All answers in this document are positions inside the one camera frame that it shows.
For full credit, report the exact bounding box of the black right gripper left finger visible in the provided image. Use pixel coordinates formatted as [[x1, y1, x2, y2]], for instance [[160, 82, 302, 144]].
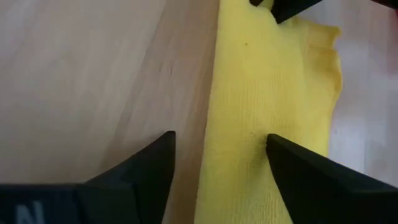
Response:
[[0, 130, 177, 224]]

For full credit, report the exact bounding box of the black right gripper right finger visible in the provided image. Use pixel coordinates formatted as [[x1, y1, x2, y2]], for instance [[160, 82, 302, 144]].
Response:
[[266, 133, 398, 224]]

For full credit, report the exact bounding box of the yellow microfiber towel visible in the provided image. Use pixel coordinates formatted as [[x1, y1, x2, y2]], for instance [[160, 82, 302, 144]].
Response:
[[194, 0, 343, 224]]

